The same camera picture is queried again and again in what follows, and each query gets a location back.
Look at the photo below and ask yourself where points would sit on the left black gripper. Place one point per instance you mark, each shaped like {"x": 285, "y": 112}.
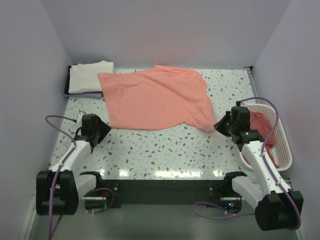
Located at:
{"x": 104, "y": 129}

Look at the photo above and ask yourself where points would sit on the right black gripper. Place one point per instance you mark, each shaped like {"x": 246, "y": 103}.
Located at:
{"x": 218, "y": 126}

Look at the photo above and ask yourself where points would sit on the salmon pink t-shirt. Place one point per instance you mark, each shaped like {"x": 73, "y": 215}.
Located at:
{"x": 157, "y": 98}

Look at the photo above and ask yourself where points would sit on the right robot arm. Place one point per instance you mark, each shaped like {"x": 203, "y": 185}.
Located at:
{"x": 276, "y": 206}

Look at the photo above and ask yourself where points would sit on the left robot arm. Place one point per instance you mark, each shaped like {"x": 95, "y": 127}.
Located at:
{"x": 59, "y": 188}

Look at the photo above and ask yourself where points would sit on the dark pink t-shirt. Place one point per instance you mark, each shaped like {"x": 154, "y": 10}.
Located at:
{"x": 260, "y": 122}

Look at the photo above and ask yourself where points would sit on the folded lavender t-shirt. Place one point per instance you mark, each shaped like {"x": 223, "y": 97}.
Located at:
{"x": 93, "y": 95}

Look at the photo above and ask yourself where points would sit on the folded cream t-shirt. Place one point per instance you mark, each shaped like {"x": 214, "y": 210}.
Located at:
{"x": 83, "y": 78}

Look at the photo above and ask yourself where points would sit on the white plastic laundry basket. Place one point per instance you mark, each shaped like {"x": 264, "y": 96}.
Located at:
{"x": 281, "y": 151}

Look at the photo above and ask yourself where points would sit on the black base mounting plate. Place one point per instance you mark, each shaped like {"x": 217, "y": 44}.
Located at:
{"x": 163, "y": 192}

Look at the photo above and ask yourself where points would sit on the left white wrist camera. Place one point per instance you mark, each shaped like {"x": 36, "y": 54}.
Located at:
{"x": 79, "y": 116}

